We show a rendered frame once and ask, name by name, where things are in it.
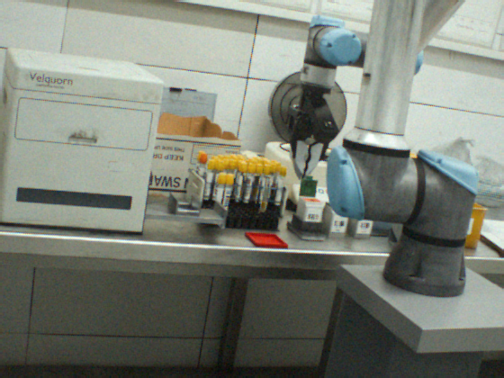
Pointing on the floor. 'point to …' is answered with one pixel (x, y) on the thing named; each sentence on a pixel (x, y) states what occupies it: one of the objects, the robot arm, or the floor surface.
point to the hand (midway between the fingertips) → (302, 175)
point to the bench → (160, 252)
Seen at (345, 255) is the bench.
